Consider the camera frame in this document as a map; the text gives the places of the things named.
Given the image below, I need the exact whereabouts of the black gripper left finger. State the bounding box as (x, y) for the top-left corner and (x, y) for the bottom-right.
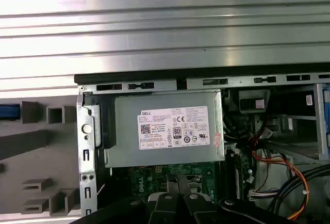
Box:
(74, 174), (181, 224)

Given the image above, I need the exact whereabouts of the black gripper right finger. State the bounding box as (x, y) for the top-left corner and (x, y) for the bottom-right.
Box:
(179, 174), (293, 224)

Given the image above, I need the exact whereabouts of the hard disk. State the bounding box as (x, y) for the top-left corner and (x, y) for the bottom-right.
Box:
(0, 104), (21, 120)

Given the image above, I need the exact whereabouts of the CPU socket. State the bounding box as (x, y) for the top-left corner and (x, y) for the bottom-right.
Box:
(166, 174), (208, 196)

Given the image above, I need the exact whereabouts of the green motherboard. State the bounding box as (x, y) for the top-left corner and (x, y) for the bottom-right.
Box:
(128, 148), (255, 205)

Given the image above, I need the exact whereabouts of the grey power supply unit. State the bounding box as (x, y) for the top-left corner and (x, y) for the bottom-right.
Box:
(104, 91), (226, 169)

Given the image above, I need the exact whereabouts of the black open PC case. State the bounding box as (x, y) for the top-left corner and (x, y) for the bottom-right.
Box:
(74, 66), (330, 224)

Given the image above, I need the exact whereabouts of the grey parts rack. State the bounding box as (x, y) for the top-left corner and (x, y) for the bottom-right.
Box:
(0, 101), (84, 216)

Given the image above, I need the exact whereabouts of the grey optical drive cage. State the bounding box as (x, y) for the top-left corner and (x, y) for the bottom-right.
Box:
(268, 83), (330, 168)

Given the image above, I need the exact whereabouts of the blue drive cage latch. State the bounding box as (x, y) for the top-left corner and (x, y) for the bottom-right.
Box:
(321, 83), (330, 155)

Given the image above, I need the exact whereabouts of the orange yellow wire bundle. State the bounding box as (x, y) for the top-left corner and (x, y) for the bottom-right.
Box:
(251, 149), (310, 221)

